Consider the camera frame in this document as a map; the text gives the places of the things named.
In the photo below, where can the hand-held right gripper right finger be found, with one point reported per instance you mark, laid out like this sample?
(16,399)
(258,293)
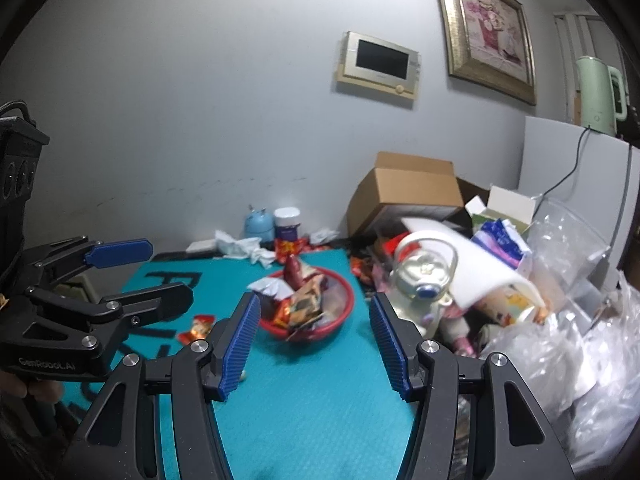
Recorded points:
(392,350)

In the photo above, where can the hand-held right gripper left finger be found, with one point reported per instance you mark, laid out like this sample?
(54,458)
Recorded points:
(240,345)

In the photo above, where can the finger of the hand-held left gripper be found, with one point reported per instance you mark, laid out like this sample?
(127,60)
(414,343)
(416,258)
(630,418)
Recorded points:
(120,252)
(165,300)

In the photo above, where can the small red orange snack packet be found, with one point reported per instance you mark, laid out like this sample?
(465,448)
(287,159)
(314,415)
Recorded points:
(200,327)

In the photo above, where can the red orange candy wrapper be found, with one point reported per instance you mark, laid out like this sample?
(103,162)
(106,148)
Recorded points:
(282,314)

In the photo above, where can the red plastic basket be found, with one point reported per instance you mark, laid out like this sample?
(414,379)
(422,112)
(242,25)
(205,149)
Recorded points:
(330,330)

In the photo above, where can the red white snack packet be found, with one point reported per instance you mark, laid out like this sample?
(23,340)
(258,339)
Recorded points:
(272,287)

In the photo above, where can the seaweed cracker snack packet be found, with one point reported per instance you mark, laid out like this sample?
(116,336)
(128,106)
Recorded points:
(307,302)

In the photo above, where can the person's left hand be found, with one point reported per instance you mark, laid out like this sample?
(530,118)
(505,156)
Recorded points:
(40,390)

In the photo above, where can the flat white box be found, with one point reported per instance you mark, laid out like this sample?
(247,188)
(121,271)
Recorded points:
(201,247)

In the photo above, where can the cream cartoon water bottle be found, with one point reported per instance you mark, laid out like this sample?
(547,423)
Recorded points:
(425,270)

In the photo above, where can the crumpled white tissue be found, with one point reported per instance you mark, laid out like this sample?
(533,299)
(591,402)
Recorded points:
(240,247)
(324,236)

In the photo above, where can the teal bubble mat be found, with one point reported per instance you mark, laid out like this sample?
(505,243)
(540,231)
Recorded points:
(310,410)

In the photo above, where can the red yellow snack packet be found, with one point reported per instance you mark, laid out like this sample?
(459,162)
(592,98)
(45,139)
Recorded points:
(289,249)

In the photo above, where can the white foam sheet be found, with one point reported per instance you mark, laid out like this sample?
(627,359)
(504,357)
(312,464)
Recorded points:
(475,270)

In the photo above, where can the small blue toy figure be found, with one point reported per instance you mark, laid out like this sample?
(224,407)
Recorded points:
(259,224)

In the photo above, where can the printed paper cup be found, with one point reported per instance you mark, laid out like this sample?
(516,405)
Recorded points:
(510,307)

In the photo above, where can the jar with white lid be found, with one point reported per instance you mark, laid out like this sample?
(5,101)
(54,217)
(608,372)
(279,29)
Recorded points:
(287,226)

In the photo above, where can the blue white packet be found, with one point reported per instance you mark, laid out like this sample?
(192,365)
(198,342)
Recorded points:
(502,244)

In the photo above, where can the cardboard box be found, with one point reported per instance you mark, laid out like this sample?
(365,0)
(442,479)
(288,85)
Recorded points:
(410,195)

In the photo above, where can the open white carton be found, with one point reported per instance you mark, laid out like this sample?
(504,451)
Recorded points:
(510,204)

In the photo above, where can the clear plastic bag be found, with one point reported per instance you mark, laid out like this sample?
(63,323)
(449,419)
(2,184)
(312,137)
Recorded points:
(565,245)

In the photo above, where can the translucent plastic bag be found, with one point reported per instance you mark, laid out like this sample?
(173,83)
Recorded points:
(610,375)

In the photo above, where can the white refrigerator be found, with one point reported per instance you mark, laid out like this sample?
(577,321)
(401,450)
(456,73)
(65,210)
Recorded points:
(600,185)

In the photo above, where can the green electric kettle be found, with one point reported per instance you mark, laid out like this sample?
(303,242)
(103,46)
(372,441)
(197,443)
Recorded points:
(595,95)

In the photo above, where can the gold framed picture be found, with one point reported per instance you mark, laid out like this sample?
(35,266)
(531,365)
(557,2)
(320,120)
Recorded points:
(487,30)

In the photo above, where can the wall intercom panel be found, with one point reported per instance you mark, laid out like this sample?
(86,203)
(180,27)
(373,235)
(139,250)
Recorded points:
(380,62)

